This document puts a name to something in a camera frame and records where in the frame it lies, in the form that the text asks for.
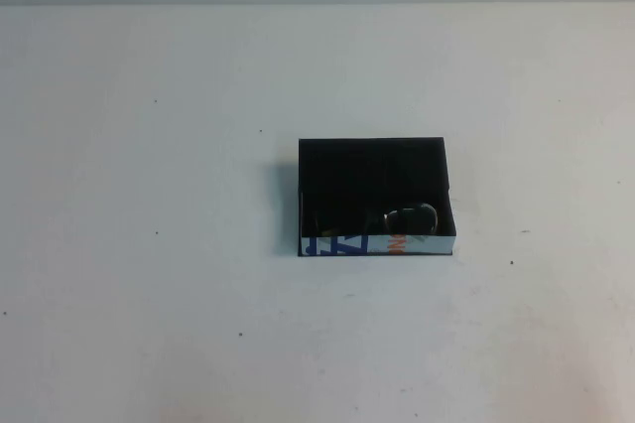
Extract black framed glasses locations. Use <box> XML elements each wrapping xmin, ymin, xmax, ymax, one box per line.
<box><xmin>315</xmin><ymin>201</ymin><xmax>440</xmax><ymax>238</ymax></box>

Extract black glasses case printed side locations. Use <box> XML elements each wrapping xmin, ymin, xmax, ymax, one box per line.
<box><xmin>297</xmin><ymin>135</ymin><xmax>457</xmax><ymax>259</ymax></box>

